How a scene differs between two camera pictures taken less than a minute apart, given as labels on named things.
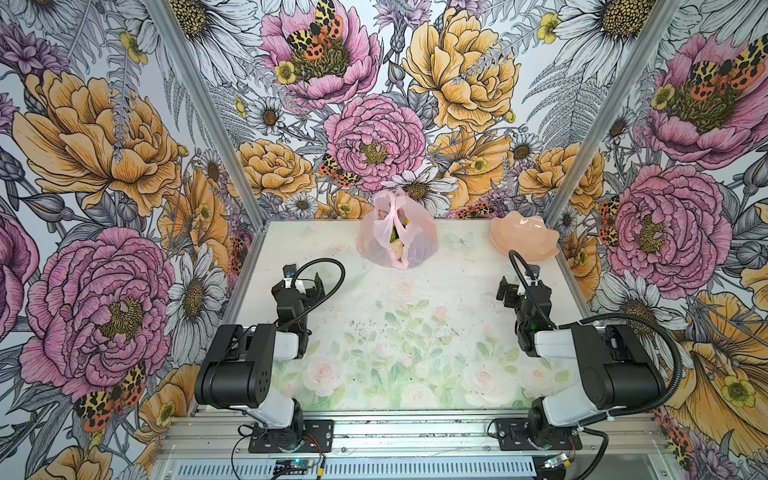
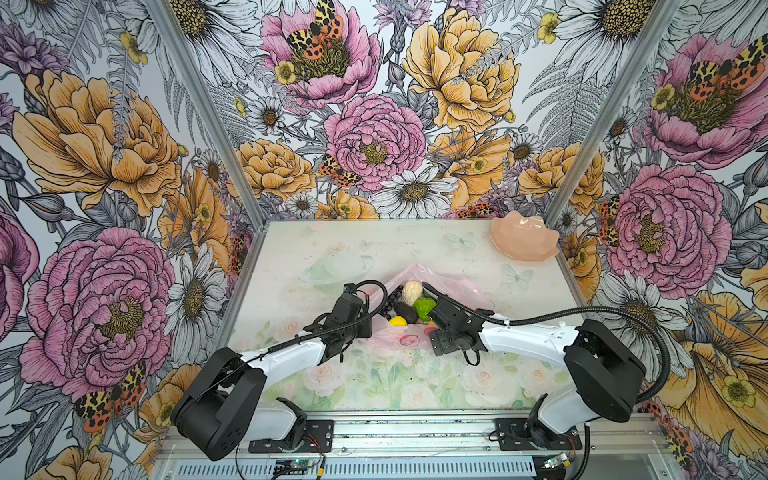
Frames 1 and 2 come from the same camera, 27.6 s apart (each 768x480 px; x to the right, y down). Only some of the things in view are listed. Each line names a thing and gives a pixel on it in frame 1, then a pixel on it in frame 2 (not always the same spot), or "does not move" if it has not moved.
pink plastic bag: x=400 y=232 to x=415 y=337
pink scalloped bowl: x=526 y=235 does not move
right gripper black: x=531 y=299 to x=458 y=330
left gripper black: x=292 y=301 to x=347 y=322
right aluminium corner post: x=612 y=112 does not move
